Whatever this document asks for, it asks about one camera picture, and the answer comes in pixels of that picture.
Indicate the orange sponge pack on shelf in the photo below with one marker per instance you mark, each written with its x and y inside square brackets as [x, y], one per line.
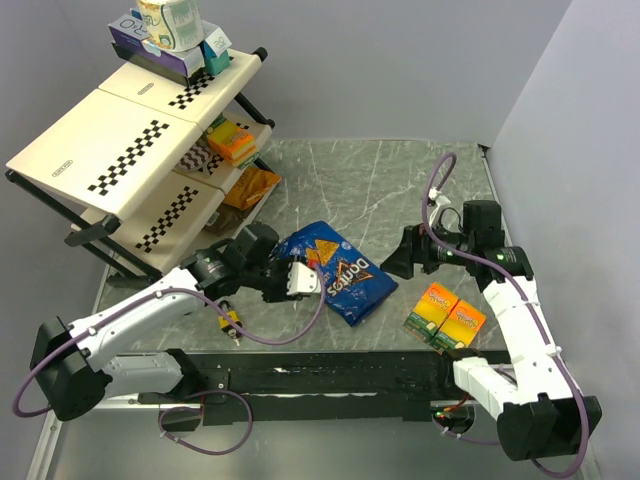
[232, 143]

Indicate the purple zigzag cloth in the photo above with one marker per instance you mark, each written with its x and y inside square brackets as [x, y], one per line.
[196, 157]

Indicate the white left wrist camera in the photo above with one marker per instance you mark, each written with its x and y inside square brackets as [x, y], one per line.
[302, 280]

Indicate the orange snack bag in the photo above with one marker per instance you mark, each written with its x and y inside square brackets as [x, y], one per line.
[250, 188]

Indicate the yellow padlock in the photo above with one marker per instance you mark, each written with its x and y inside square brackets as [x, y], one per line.
[229, 313]

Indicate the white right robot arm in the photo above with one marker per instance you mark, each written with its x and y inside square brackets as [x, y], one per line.
[542, 412]

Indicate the yellow padlock keys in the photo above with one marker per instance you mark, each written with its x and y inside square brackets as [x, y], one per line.
[235, 336]

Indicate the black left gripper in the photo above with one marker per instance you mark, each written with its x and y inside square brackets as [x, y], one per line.
[280, 294]

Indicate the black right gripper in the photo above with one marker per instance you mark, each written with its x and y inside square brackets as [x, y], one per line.
[400, 263]

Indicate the beige checkered shelf rack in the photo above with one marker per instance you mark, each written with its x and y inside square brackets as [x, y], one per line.
[109, 166]

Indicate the purple tissue box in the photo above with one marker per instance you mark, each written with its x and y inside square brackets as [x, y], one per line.
[129, 33]

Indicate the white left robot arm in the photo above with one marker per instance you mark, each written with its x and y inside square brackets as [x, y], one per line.
[78, 365]

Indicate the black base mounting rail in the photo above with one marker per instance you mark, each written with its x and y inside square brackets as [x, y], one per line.
[296, 386]

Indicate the left yellow sponge pack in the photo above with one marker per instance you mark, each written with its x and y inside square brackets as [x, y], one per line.
[430, 312]

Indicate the teal small box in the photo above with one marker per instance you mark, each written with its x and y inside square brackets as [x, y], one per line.
[214, 47]

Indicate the yellow sponge pack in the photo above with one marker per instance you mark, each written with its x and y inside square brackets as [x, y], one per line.
[459, 329]
[430, 312]

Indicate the right yellow sponge pack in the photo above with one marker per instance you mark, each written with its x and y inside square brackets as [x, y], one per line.
[459, 329]

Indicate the blue Doritos chip bag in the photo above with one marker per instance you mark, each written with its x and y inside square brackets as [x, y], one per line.
[355, 286]

